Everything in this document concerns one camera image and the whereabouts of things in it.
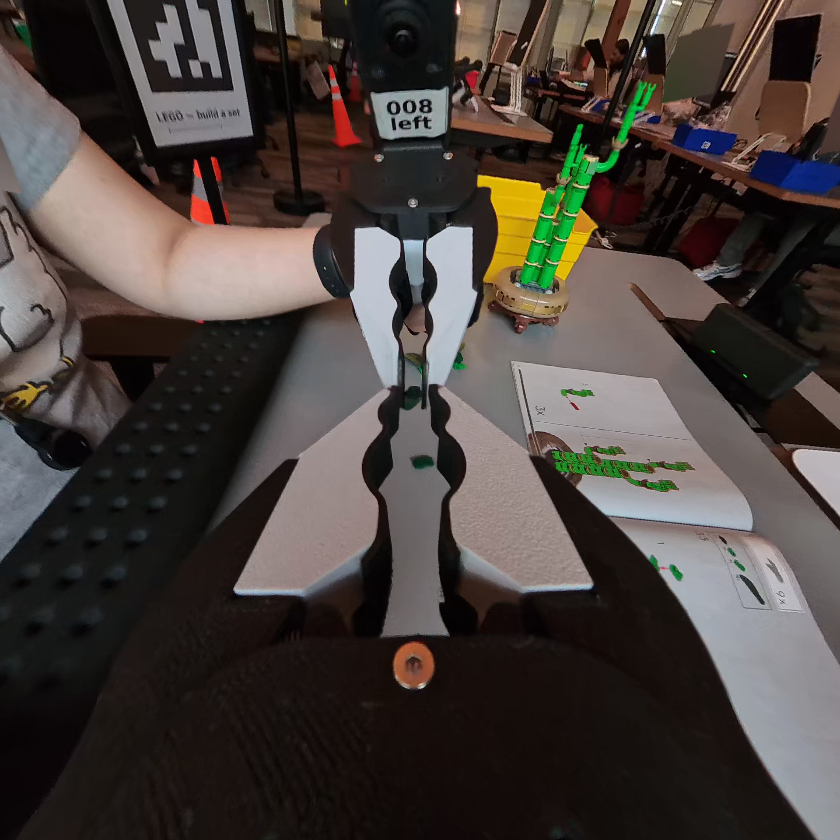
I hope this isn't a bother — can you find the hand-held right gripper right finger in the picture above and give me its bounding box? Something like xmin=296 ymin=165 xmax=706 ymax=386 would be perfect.
xmin=423 ymin=386 xmax=596 ymax=636

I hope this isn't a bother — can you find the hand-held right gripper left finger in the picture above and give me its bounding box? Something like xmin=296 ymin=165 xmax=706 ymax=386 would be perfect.
xmin=233 ymin=386 xmax=404 ymax=636

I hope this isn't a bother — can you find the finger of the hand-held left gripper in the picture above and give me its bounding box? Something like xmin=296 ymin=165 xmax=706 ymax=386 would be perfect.
xmin=350 ymin=226 xmax=406 ymax=389
xmin=422 ymin=226 xmax=478 ymax=389

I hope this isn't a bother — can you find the person's left forearm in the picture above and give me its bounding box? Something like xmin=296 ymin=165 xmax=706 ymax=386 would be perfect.
xmin=29 ymin=128 xmax=332 ymax=324

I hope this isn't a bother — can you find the green lego bamboo model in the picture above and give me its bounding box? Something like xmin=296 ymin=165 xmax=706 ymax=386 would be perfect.
xmin=487 ymin=79 xmax=664 ymax=334

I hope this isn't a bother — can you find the black wristband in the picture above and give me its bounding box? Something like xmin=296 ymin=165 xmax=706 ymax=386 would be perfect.
xmin=312 ymin=225 xmax=352 ymax=299

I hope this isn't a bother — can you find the yellow plastic bin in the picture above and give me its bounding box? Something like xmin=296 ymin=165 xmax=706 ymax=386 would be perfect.
xmin=478 ymin=175 xmax=598 ymax=284

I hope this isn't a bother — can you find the orange traffic cone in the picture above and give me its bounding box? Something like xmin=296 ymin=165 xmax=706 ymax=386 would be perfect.
xmin=189 ymin=157 xmax=232 ymax=227
xmin=326 ymin=64 xmax=363 ymax=148

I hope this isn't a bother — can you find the wooden table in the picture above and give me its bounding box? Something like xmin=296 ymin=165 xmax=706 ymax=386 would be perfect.
xmin=451 ymin=98 xmax=553 ymax=147

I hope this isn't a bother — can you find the black stand pole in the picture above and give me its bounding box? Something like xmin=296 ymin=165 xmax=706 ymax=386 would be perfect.
xmin=271 ymin=0 xmax=324 ymax=216

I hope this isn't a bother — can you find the white instruction booklet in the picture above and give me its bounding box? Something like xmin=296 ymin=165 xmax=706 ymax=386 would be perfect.
xmin=511 ymin=360 xmax=840 ymax=840

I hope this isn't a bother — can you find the red bag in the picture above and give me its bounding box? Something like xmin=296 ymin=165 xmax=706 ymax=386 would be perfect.
xmin=584 ymin=176 xmax=645 ymax=225
xmin=678 ymin=217 xmax=746 ymax=269

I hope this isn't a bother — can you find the black perforated chair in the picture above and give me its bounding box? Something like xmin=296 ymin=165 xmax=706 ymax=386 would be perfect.
xmin=0 ymin=318 xmax=311 ymax=729

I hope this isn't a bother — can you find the black and white sign board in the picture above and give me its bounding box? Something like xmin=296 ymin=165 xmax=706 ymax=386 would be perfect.
xmin=98 ymin=0 xmax=258 ymax=151

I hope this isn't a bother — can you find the blue plastic bin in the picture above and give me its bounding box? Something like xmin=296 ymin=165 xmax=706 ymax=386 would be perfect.
xmin=672 ymin=121 xmax=739 ymax=156
xmin=750 ymin=150 xmax=840 ymax=194

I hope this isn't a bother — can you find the black box device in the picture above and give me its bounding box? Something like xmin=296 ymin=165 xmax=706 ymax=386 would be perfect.
xmin=694 ymin=303 xmax=821 ymax=403

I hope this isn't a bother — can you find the dark green screen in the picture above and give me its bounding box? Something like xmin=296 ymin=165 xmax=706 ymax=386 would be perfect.
xmin=661 ymin=25 xmax=736 ymax=106

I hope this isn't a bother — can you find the white flat object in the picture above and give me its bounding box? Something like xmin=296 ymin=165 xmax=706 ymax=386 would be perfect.
xmin=793 ymin=448 xmax=840 ymax=516

